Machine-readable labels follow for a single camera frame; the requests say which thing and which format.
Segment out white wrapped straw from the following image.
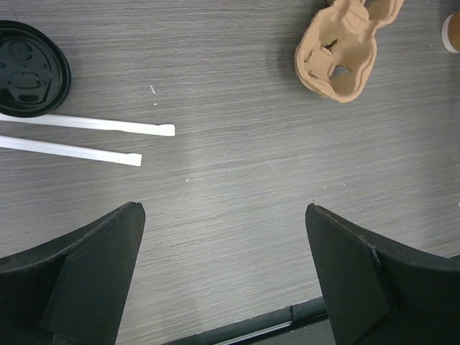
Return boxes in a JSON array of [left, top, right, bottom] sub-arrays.
[[1, 114, 175, 137], [1, 136, 142, 167]]

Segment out white wrapped straw upper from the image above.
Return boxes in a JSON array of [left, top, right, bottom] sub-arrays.
[[1, 114, 175, 137]]

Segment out brown pulp cup carrier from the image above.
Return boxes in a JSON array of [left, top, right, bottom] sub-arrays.
[[295, 0, 403, 104]]

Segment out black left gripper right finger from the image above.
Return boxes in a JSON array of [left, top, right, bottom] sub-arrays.
[[305, 203, 459, 344]]

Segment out white wrapped straw lower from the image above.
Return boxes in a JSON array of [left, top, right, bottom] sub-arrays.
[[1, 136, 142, 167]]

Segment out black table edge strip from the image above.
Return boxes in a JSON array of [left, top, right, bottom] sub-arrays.
[[171, 298, 336, 345]]

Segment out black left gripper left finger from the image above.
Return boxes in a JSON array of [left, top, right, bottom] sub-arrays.
[[1, 202, 146, 344]]

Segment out brown paper coffee cup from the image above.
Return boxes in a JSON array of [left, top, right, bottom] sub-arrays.
[[441, 10, 460, 54]]

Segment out black plastic cup lid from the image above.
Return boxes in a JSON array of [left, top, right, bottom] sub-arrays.
[[1, 20, 71, 118]]

